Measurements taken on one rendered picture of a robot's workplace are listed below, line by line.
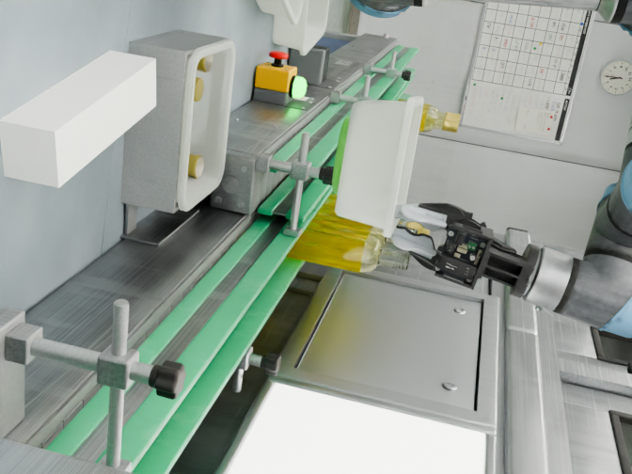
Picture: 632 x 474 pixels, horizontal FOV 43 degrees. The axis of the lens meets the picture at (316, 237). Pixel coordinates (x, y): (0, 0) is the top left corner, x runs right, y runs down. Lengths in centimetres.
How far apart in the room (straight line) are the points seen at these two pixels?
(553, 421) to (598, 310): 31
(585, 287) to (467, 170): 637
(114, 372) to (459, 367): 77
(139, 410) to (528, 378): 73
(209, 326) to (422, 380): 42
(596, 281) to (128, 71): 62
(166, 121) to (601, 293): 59
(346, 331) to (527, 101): 598
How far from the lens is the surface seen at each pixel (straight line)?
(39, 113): 86
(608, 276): 107
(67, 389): 83
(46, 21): 90
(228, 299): 105
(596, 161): 742
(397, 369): 130
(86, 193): 104
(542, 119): 728
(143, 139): 110
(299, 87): 166
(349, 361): 129
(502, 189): 744
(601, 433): 137
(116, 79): 95
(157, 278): 105
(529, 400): 131
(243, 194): 128
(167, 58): 107
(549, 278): 105
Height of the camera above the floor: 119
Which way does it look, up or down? 9 degrees down
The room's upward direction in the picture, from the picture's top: 102 degrees clockwise
